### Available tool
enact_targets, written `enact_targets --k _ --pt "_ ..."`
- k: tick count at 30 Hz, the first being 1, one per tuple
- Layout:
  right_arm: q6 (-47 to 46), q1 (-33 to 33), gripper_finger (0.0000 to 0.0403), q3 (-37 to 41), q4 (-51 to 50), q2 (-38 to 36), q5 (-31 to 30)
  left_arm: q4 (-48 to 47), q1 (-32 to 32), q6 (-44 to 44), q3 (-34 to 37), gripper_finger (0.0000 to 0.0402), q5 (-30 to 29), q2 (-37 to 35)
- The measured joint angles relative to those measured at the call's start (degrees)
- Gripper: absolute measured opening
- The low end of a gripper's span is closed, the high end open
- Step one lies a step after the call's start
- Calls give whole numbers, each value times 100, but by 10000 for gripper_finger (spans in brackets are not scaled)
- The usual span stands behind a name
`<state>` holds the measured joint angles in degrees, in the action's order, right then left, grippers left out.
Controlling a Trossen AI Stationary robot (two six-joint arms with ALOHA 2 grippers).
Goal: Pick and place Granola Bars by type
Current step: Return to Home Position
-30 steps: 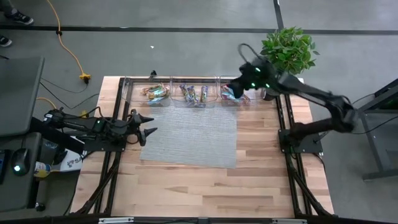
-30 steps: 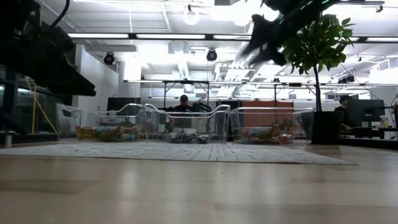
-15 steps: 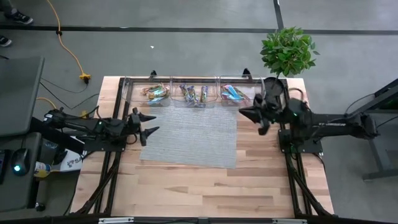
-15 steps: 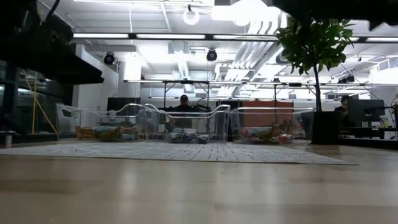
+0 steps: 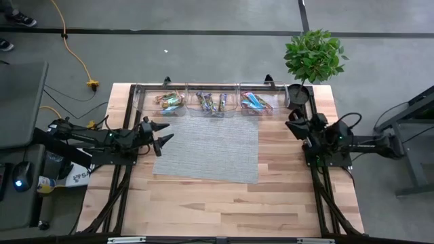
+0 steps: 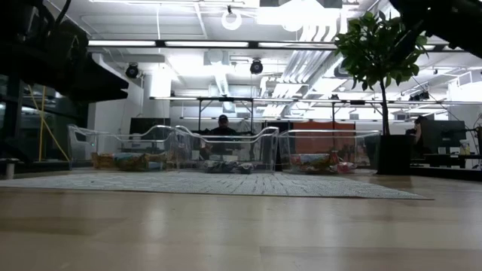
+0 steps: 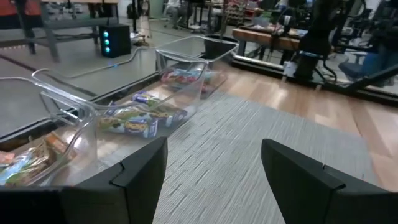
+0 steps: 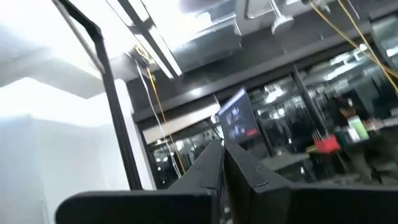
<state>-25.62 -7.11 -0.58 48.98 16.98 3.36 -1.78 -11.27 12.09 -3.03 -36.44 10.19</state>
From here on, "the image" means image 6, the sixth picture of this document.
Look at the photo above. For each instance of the black computer monitor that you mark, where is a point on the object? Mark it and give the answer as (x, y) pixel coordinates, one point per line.
(446, 135)

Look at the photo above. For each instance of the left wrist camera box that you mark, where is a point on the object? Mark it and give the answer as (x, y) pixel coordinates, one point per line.
(71, 37)

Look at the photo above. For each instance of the dark glass cabinet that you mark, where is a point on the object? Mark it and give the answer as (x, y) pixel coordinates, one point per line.
(15, 124)

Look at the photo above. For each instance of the pink red granola bar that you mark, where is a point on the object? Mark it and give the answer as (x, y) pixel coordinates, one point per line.
(346, 167)

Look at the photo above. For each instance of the green leafy small tree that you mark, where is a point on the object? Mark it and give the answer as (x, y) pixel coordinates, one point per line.
(376, 45)

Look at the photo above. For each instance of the dark office desk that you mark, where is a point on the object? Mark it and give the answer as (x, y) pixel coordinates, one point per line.
(444, 160)

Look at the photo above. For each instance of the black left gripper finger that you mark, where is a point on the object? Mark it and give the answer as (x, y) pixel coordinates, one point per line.
(101, 95)
(109, 79)

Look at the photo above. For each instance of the black wall screen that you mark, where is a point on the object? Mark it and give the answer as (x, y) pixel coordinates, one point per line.
(150, 126)

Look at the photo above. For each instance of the clear plastic bin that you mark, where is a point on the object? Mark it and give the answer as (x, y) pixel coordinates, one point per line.
(113, 141)
(241, 150)
(301, 145)

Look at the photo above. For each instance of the black metal frame stand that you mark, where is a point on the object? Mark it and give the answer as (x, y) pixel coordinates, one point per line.
(226, 99)

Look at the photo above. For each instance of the orange partition board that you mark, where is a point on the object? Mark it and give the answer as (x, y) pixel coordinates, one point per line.
(320, 141)

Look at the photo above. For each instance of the grey woven mat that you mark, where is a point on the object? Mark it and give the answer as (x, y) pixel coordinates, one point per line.
(188, 184)

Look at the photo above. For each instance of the small grey post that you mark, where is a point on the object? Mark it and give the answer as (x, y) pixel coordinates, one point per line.
(10, 169)

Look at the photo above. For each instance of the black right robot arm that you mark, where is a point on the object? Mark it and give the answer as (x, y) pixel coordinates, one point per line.
(452, 22)

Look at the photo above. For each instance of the long overhead light bar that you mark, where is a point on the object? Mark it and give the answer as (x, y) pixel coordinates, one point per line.
(188, 44)

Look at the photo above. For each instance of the black round ceiling fixture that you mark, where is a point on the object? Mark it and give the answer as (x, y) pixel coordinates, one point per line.
(256, 67)
(132, 70)

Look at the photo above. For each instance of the person with cap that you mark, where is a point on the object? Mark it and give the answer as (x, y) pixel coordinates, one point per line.
(223, 119)

